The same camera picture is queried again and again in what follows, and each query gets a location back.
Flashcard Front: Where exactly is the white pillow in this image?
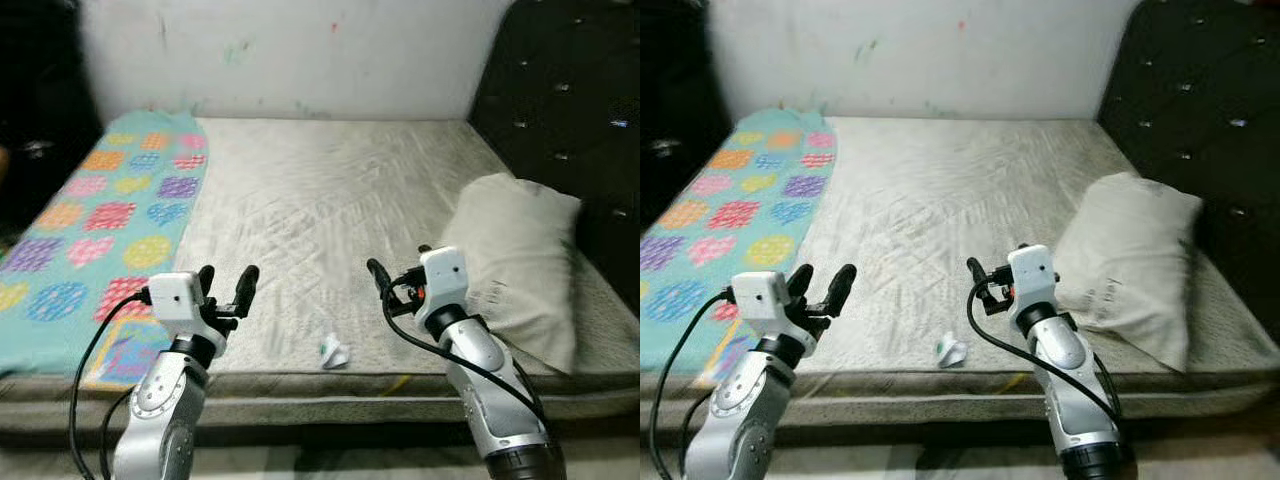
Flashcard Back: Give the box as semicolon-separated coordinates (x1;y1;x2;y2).
1052;172;1204;373
440;172;583;376

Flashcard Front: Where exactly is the grey quilted mattress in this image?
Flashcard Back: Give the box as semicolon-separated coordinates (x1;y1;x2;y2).
640;117;1280;433
0;117;641;436

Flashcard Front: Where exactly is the teal patterned blanket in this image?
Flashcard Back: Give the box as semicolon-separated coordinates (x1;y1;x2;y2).
640;108;839;376
0;110;211;386

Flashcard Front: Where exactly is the black tufted headboard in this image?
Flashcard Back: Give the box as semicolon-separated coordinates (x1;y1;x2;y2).
1098;0;1280;346
470;0;641;311

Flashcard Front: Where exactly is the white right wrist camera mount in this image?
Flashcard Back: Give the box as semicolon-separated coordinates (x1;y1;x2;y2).
418;247;470;312
1007;244;1059;307

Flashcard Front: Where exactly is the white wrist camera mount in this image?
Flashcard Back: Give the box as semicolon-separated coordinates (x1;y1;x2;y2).
418;247;470;312
730;270;792;327
147;271;207;327
1007;244;1059;307

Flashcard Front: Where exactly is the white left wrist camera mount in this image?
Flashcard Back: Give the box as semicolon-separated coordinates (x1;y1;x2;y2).
147;271;207;327
730;270;792;327

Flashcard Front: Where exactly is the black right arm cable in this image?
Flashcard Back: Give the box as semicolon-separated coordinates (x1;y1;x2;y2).
380;268;551;446
966;280;1126;431

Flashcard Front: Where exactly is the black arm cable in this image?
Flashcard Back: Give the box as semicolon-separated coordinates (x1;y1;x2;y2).
380;268;551;446
966;280;1126;431
648;288;736;480
68;288;151;480

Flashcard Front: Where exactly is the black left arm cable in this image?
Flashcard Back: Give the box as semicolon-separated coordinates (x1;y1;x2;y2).
68;288;151;480
648;288;736;480

